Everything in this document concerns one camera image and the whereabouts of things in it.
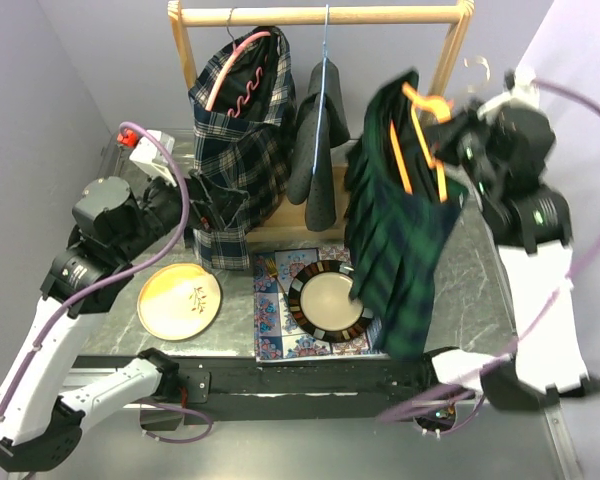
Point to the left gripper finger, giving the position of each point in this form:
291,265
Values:
216,221
225,200

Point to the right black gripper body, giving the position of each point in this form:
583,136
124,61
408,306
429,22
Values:
465,142

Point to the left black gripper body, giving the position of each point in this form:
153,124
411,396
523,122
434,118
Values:
165,205

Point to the orange clothes hanger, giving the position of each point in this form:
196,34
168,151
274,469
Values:
441,109

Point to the green plaid skirt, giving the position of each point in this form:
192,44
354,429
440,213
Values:
396,225

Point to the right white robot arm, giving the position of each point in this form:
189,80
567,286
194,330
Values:
503,151

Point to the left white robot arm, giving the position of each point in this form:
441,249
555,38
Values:
40,423

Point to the navy beige plaid skirt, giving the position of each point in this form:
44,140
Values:
250,153

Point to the pink clothes hanger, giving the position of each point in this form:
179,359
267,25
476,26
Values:
241,74

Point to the clear plastic bin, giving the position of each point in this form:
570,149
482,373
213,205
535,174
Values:
115,165

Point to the gold fork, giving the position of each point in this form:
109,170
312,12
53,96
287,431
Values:
274,273

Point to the cream floral plate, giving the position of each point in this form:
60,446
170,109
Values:
179,302

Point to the grey dotted garment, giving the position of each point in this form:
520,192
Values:
316,192

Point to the dark rimmed beige plate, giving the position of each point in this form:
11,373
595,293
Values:
320,304

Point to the patterned placemat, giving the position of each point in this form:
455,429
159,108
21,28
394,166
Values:
277,336

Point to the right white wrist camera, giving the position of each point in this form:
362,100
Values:
519,90

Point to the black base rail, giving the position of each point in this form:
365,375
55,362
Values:
240,389

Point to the blue wire hanger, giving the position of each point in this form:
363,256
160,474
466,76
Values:
321,93

